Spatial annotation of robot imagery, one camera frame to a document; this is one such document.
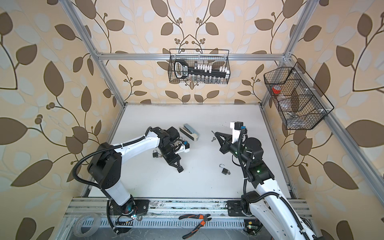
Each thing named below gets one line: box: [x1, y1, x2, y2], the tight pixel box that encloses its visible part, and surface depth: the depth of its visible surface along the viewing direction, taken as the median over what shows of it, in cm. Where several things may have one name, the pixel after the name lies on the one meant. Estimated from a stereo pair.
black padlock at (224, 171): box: [219, 163, 229, 175], surface depth 88 cm
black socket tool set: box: [174, 59, 231, 79], surface depth 84 cm
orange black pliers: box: [178, 213, 212, 240], surface depth 72 cm
